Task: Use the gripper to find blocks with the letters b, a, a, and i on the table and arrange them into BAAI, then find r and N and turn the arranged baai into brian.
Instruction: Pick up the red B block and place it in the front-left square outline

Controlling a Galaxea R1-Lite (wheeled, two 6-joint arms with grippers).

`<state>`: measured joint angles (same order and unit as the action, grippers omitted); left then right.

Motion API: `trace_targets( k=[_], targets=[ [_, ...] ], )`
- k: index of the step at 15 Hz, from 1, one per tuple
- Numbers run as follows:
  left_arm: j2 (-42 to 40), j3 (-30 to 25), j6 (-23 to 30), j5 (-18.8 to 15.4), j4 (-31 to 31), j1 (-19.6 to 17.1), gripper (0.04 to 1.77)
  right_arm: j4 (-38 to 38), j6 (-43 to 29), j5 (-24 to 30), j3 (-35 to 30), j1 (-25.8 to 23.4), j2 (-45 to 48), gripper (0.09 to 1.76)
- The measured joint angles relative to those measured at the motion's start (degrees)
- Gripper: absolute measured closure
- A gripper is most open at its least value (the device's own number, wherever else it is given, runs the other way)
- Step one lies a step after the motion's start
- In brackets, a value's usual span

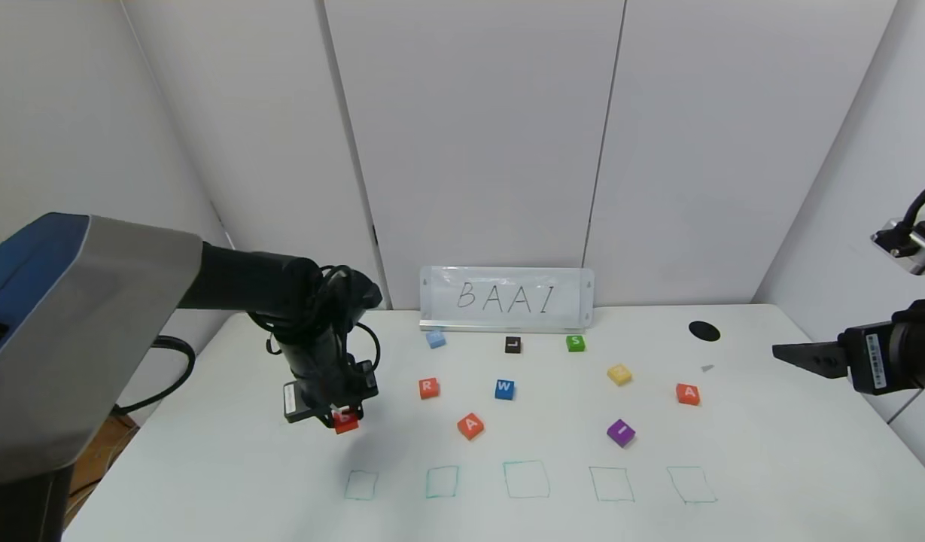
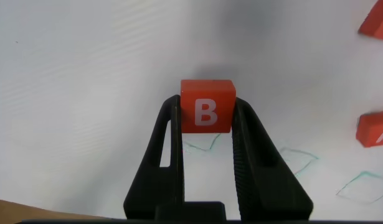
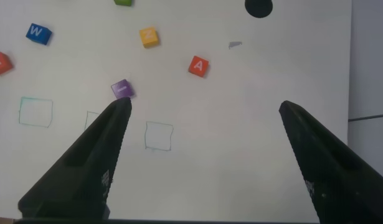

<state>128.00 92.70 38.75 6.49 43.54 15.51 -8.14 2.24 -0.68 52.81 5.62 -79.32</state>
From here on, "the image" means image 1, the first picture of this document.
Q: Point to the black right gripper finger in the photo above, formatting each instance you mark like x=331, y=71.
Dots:
x=820, y=359

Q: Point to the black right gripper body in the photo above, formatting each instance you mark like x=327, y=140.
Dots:
x=868, y=360

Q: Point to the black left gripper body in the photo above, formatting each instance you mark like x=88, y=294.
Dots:
x=305, y=403

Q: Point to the orange letter B block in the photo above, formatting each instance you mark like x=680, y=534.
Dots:
x=347, y=424

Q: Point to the orange letter A block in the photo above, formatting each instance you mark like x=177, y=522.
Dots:
x=688, y=394
x=470, y=426

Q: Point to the grey and black left arm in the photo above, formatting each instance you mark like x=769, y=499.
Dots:
x=93, y=301

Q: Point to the white BAAI sign board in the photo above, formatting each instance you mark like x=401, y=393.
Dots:
x=507, y=298

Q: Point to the orange letter R block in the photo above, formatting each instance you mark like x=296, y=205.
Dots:
x=429, y=388

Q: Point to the light blue letter block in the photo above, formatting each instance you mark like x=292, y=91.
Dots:
x=436, y=339

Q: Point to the blue letter W block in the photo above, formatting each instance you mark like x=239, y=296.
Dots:
x=504, y=389

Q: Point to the black letter L block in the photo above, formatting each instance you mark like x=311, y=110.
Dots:
x=513, y=345

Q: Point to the yellow letter block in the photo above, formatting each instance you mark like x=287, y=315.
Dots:
x=619, y=374

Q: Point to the purple letter I block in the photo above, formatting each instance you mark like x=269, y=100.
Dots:
x=621, y=433

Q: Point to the green letter S block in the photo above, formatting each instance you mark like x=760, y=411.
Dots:
x=576, y=343

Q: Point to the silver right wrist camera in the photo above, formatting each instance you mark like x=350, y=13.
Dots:
x=917, y=248

